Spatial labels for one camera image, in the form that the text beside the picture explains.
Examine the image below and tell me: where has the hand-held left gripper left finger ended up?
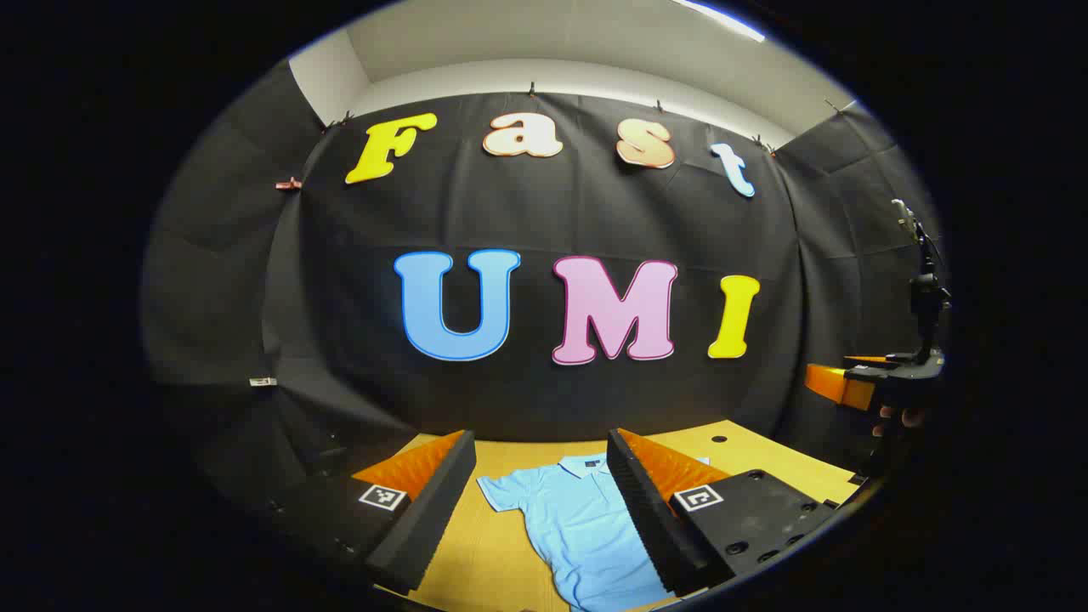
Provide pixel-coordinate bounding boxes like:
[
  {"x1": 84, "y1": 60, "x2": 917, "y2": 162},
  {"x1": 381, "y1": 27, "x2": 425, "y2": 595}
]
[{"x1": 255, "y1": 429, "x2": 479, "y2": 596}]

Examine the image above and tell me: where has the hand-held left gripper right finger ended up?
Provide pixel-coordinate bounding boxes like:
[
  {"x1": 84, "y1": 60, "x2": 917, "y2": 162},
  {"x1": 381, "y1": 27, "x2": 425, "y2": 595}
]
[{"x1": 605, "y1": 428, "x2": 842, "y2": 598}]

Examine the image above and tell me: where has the light blue T-shirt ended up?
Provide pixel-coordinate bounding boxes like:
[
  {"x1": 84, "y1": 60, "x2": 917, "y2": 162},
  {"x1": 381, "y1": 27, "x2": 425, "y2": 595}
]
[{"x1": 476, "y1": 455, "x2": 711, "y2": 612}]

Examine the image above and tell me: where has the black backdrop cloth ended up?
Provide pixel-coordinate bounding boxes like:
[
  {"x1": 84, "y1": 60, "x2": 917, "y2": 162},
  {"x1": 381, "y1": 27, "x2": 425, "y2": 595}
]
[{"x1": 140, "y1": 59, "x2": 949, "y2": 528}]

